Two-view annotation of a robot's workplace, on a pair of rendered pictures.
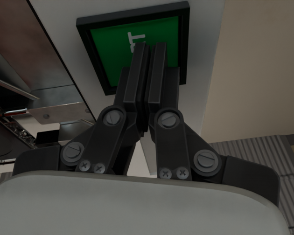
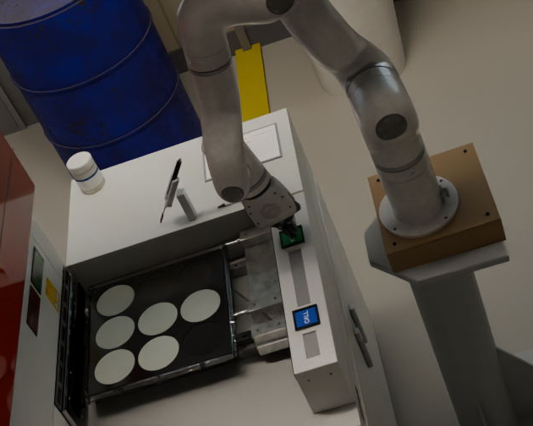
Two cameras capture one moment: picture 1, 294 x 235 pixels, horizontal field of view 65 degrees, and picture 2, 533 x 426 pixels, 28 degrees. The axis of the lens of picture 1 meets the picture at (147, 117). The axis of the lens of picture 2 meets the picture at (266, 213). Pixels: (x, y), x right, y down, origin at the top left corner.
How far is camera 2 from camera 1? 2.46 m
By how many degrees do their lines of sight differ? 107
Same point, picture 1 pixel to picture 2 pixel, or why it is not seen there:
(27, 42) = (261, 286)
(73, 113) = (267, 301)
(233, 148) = not seen: outside the picture
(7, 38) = (255, 285)
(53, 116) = (257, 303)
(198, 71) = (308, 239)
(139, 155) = (291, 284)
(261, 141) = not seen: outside the picture
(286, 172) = not seen: outside the picture
